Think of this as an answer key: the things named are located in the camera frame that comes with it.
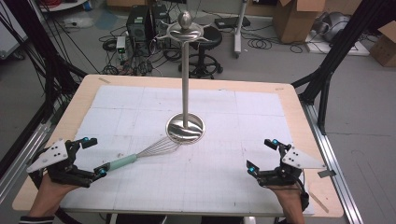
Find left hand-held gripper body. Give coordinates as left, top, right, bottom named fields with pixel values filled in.
left=26, top=139, right=96, bottom=188

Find white stand leg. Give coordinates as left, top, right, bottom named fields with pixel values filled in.
left=233, top=0, right=248, bottom=59

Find steel utensil stand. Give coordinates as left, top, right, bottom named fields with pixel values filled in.
left=154, top=10, right=216, bottom=146

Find grey metal bracket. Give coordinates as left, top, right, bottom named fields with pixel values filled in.
left=317, top=169, right=337, bottom=179

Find narrow black computer tower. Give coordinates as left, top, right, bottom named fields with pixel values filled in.
left=151, top=4, right=171, bottom=49

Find coiled black floor cable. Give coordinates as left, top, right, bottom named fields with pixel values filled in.
left=247, top=36, right=273, bottom=50

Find person's left hand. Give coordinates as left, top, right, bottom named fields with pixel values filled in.
left=29, top=173, right=85, bottom=217

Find grey round appliance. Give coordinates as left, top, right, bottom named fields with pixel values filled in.
left=313, top=11, right=352, bottom=43

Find large black computer tower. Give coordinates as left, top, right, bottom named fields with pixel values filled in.
left=125, top=6, right=154, bottom=58

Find flat black device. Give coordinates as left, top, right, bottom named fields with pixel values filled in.
left=214, top=16, right=251, bottom=31

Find black round stool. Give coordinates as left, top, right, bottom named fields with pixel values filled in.
left=178, top=26, right=224, bottom=80

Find open tall cardboard box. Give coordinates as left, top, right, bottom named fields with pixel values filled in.
left=272, top=0, right=328, bottom=45

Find black frame post with cables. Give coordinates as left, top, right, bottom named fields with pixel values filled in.
left=2, top=0, right=89, bottom=122

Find white grid mat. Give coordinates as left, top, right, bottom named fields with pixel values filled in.
left=60, top=85, right=316, bottom=217

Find person's right hand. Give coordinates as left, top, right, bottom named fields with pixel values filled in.
left=267, top=184, right=307, bottom=224

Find small cardboard box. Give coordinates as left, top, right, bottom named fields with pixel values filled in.
left=368, top=21, right=396, bottom=68

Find white round table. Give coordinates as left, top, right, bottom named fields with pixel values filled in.
left=38, top=0, right=91, bottom=13

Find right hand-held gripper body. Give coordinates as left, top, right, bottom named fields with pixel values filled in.
left=257, top=144, right=327, bottom=188

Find aluminium rail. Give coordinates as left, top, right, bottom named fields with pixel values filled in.
left=0, top=121, right=53, bottom=204
left=300, top=101, right=364, bottom=224

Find black angled frame post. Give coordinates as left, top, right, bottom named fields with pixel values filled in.
left=291, top=0, right=396, bottom=135

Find whisk with mint green handle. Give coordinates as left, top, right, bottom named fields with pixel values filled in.
left=102, top=135, right=185, bottom=174

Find white flat board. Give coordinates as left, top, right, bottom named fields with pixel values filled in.
left=304, top=30, right=372, bottom=57

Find small grey power box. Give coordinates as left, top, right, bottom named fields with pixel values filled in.
left=116, top=35, right=127, bottom=54

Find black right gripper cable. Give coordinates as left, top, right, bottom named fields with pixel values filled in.
left=292, top=172, right=311, bottom=213

